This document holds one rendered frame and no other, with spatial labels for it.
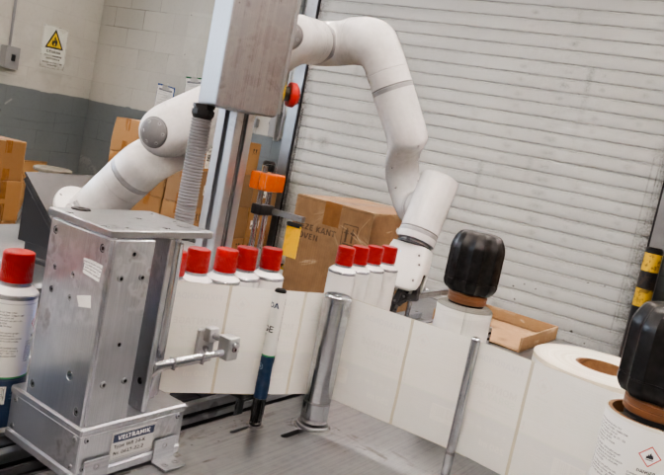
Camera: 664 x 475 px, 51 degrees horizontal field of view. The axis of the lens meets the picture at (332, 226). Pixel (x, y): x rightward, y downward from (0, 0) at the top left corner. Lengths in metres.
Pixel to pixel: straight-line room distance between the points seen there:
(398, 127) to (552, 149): 4.00
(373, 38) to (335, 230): 0.51
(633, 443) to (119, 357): 0.51
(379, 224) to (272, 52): 0.77
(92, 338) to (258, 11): 0.54
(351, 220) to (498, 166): 3.85
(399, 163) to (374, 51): 0.24
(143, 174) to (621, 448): 1.30
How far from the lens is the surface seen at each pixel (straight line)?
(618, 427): 0.75
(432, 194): 1.49
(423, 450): 1.02
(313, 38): 1.51
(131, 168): 1.75
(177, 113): 1.64
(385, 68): 1.49
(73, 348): 0.76
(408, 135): 1.48
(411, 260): 1.46
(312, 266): 1.79
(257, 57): 1.05
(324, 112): 6.13
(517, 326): 2.21
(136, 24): 7.77
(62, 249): 0.77
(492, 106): 5.58
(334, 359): 0.96
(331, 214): 1.76
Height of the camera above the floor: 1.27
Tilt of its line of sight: 7 degrees down
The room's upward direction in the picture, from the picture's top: 11 degrees clockwise
